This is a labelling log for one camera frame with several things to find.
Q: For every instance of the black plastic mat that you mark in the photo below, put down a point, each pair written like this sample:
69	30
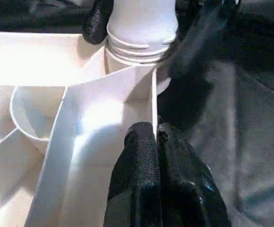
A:
241	132

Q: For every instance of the white plastic table top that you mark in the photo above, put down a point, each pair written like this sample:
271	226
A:
71	132

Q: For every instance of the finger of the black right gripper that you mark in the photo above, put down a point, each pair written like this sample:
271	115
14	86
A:
193	38
98	21

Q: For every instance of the white plastic table leg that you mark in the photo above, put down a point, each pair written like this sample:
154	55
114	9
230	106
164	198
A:
141	28

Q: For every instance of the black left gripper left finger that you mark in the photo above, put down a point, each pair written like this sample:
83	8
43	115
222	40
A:
134	184

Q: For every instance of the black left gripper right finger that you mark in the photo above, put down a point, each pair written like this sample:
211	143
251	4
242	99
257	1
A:
189	189

